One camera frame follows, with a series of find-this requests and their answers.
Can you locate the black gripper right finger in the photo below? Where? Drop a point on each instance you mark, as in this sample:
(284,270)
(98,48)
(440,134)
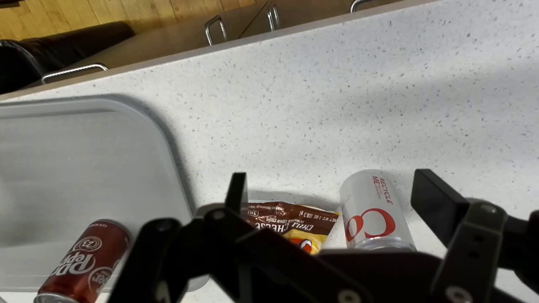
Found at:
(482,253)

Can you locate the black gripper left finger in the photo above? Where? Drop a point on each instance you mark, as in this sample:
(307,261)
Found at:
(186,263)

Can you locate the red Dr Pepper can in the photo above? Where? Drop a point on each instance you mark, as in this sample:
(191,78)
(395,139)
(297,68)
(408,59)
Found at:
(85,263)

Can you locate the silver Diet Coke can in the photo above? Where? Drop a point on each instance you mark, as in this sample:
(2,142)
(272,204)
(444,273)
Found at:
(373,213)

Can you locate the grey plastic tray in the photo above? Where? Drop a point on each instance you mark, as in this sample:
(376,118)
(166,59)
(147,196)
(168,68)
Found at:
(85,169)

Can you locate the brown yellow snack packet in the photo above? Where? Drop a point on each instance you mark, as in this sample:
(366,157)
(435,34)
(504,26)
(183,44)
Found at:
(297,221)

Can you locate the wooden lower cabinet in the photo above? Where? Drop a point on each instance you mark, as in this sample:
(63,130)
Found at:
(169,39)

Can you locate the black bulky object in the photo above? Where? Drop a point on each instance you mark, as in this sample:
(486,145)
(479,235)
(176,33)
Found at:
(34,56)

